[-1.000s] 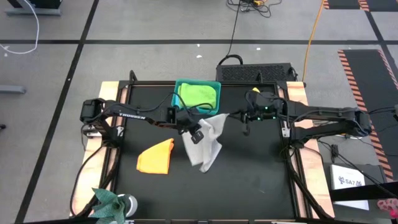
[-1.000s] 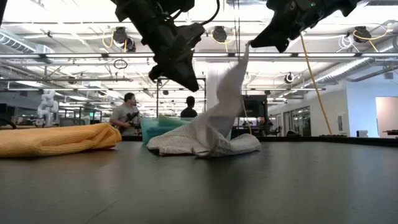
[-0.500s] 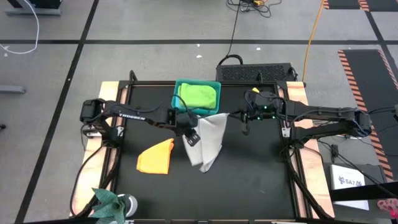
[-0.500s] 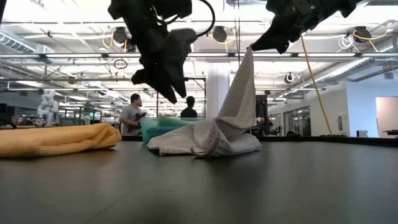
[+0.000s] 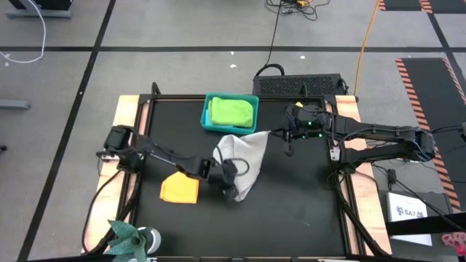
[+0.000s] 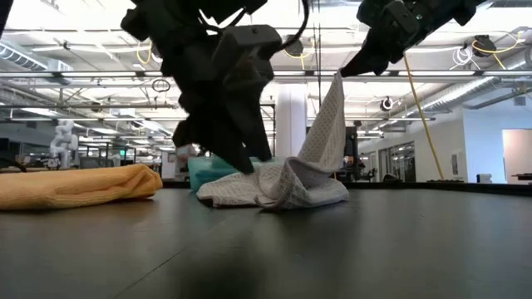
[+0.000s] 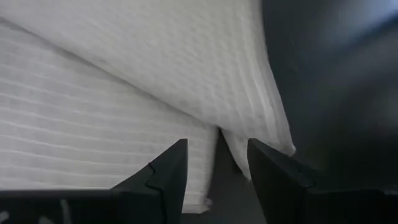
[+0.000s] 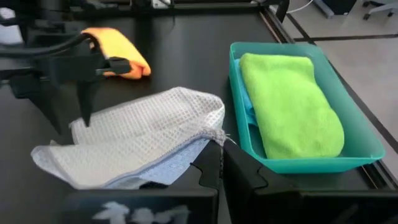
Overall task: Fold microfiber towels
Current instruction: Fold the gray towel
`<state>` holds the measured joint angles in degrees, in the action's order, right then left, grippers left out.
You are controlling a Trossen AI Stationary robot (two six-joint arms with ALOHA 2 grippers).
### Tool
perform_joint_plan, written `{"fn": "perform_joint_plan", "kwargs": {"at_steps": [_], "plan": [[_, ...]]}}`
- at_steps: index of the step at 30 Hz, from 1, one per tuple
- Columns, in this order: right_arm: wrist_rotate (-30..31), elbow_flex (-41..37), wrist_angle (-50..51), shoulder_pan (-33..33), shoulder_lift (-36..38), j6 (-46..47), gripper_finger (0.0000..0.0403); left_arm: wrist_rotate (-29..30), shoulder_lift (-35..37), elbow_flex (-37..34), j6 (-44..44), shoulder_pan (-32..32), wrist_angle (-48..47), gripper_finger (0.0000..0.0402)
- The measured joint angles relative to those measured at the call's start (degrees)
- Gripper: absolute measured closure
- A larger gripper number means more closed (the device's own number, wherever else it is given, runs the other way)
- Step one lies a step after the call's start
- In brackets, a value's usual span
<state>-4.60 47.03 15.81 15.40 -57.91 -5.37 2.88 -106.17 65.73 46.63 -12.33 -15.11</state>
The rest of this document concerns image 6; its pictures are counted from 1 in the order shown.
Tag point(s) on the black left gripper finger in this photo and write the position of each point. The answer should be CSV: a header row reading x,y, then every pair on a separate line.
x,y
216,141
253,124

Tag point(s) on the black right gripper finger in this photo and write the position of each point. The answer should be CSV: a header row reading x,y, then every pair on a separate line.
x,y
370,62

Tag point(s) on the teal plastic bin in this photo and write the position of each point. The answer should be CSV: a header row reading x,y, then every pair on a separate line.
x,y
203,174

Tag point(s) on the grey waffle-weave towel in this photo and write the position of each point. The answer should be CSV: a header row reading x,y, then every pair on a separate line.
x,y
299,182

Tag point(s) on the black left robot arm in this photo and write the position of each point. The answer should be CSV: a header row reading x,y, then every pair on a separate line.
x,y
166,25

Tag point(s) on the orange microfiber towel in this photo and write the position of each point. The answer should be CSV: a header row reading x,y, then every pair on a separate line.
x,y
75,187

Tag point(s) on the white building pillar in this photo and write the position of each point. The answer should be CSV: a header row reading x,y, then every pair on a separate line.
x,y
291,124

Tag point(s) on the black monitor screen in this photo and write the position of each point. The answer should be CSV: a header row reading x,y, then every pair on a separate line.
x,y
351,141

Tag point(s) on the white robot figure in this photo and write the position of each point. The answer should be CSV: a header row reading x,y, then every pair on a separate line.
x,y
64,143

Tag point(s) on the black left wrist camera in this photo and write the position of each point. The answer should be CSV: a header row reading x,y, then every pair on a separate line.
x,y
249,41

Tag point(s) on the black table frame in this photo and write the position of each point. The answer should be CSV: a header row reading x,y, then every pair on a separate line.
x,y
457,187

